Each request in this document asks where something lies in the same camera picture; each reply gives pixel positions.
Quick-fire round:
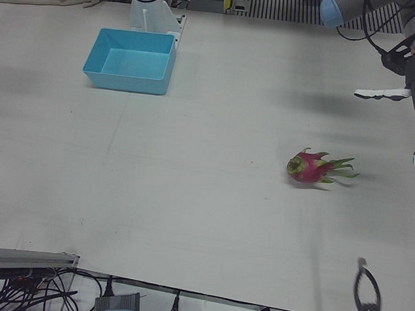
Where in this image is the black white ridged panel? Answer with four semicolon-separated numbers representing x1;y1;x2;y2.
228;0;405;34

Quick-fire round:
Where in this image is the pink green dragon fruit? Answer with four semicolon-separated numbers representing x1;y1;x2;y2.
286;147;361;186

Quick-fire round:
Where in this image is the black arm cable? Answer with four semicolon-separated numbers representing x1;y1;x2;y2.
335;0;395;57

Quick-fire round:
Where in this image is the white pedestal stand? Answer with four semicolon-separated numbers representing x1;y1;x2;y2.
128;0;188;50

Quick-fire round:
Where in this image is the black cable tangle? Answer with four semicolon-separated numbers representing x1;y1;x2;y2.
0;263;104;311

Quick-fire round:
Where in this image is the aluminium frame profile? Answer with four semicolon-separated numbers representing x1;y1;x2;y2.
0;246;81;273

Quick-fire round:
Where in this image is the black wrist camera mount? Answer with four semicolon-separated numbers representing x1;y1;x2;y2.
380;39;415;78

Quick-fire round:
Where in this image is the light blue plastic bin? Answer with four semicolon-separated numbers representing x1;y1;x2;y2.
81;27;178;96

